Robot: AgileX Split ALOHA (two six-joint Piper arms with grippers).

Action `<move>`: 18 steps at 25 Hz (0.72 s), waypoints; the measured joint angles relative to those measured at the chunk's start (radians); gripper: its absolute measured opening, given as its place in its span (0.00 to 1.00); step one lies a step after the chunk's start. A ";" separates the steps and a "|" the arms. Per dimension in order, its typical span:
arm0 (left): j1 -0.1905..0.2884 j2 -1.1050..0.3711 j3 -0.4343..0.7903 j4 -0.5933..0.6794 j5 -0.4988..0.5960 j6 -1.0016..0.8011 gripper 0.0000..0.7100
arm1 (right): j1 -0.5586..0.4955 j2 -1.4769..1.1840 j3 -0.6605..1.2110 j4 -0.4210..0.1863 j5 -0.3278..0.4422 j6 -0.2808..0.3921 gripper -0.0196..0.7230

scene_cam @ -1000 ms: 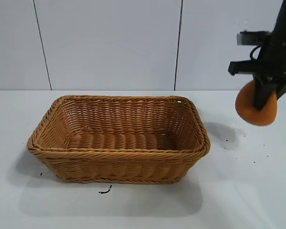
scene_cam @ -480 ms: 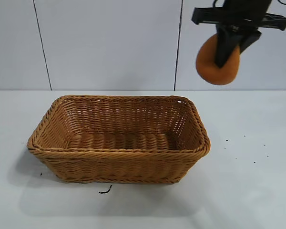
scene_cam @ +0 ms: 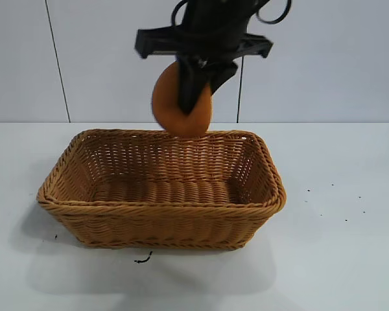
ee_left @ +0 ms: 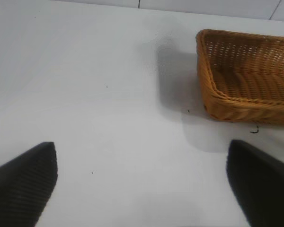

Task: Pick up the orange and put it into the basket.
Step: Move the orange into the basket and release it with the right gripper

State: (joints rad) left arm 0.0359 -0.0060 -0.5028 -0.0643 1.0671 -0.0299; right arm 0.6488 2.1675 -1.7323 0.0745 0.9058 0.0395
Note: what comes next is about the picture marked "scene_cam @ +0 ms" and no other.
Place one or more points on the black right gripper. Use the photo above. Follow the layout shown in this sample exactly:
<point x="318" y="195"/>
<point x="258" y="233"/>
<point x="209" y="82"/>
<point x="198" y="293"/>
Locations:
<point x="214" y="32"/>

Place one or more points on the orange swirl bread toy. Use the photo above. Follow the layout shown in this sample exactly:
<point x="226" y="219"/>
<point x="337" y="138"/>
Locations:
<point x="168" y="107"/>

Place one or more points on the brown woven wicker basket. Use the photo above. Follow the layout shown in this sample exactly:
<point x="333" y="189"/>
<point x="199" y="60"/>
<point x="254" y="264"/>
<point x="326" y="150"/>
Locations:
<point x="149" y="223"/>

